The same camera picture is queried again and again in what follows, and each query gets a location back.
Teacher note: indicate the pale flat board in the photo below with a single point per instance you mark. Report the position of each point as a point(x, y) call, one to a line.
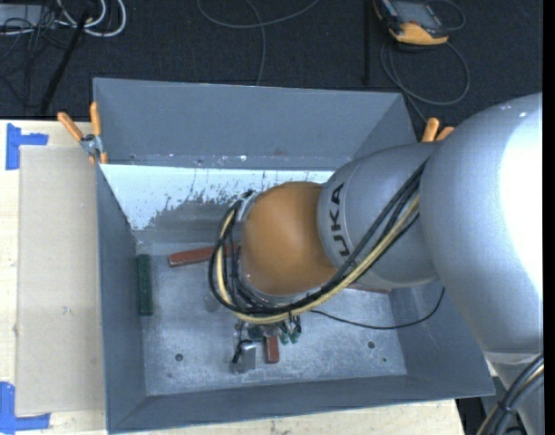
point(60, 265)

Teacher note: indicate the dark green flat block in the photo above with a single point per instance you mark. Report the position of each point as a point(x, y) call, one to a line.
point(145, 286)

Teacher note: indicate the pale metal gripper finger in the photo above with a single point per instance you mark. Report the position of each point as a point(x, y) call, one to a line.
point(246, 360)

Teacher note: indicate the red-brown flat block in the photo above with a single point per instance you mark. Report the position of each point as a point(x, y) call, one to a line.
point(191, 257)
point(272, 351)

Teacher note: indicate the grey metal bin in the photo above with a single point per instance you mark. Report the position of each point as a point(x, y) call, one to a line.
point(191, 333)

